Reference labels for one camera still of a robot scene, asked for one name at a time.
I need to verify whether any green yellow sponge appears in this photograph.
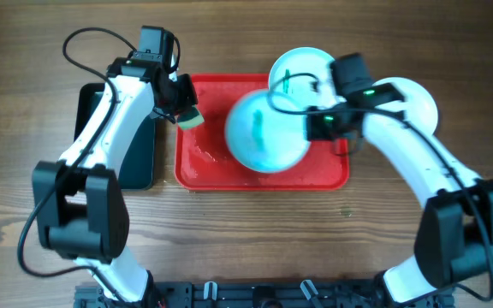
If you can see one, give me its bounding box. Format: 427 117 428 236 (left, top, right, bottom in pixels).
177 106 205 130

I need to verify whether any white plate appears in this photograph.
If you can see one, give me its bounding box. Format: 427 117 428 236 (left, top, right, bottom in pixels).
374 77 439 134

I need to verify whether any light blue plate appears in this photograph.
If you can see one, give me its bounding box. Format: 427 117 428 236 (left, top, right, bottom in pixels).
268 47 339 110
224 90 311 174

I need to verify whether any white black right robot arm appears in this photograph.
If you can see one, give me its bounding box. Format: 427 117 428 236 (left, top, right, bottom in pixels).
310 77 493 305

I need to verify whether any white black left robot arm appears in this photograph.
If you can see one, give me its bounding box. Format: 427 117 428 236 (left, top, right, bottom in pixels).
25 58 202 307

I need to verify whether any red plastic tray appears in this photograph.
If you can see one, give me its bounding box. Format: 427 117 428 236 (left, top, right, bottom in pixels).
175 74 350 191

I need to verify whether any black water tray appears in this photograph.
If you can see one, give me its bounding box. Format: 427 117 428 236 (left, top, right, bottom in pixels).
74 83 157 191

